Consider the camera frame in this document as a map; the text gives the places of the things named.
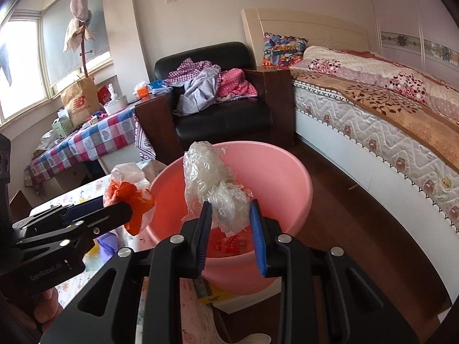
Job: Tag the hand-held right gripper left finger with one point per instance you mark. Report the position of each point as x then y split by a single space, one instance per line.
205 240

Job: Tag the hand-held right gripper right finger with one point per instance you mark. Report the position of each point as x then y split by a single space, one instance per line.
259 240

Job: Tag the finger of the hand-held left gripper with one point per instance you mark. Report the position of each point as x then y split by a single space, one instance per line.
111 216
86 209

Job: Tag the orange and white plastic bag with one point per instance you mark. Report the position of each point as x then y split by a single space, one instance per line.
138 200

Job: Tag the pink plastic basin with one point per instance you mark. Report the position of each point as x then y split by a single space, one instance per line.
279 186

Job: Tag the clear plastic bag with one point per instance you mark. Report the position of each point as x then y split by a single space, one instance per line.
204 172

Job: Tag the person's left hand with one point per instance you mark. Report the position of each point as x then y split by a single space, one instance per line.
46 304

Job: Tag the purple plastic bag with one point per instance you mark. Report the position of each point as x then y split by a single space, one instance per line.
106 245

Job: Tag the checkered heart print tablecloth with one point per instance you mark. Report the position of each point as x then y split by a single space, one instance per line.
89 139

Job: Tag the purple patterned hanging cloth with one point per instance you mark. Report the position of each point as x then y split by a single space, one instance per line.
145 143

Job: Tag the green box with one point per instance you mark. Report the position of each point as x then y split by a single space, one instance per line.
62 127

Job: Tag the brown paper bag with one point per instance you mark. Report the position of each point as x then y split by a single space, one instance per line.
80 104

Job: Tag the white round tub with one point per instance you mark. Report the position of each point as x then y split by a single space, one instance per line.
115 105

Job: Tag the red box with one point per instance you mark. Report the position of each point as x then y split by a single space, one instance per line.
103 96

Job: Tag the black leather armchair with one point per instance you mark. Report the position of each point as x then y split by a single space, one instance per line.
222 122

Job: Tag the white figurine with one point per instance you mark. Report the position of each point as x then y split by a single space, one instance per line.
113 91

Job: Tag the orange box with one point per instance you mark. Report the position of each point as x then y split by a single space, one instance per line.
143 92

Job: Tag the blue packet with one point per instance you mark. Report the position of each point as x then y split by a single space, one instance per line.
157 86

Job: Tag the bed with cream headboard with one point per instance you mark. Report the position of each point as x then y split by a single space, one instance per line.
358 143

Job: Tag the grey garment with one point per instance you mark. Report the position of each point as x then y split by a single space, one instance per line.
197 93

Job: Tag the wooden coat stand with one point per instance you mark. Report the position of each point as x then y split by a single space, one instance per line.
85 61

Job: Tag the pink polka dot garment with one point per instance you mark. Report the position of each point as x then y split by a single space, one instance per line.
235 84

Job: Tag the purple checkered cloth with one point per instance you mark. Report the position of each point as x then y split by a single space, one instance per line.
193 68

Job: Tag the beige cloth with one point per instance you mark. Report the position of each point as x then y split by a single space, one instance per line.
73 36

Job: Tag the brown leaf print blanket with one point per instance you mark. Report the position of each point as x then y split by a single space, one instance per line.
387 107

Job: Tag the colourful printed pillow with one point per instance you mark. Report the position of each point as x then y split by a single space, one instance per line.
283 50

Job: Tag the coat stand with hats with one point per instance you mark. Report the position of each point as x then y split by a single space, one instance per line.
71 14

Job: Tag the pink floral patchwork quilt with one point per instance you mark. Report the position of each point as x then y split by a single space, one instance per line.
358 68

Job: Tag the pink cloth hat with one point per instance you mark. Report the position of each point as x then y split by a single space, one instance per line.
80 5

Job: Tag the white wardrobe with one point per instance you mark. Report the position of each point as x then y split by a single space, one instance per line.
412 14

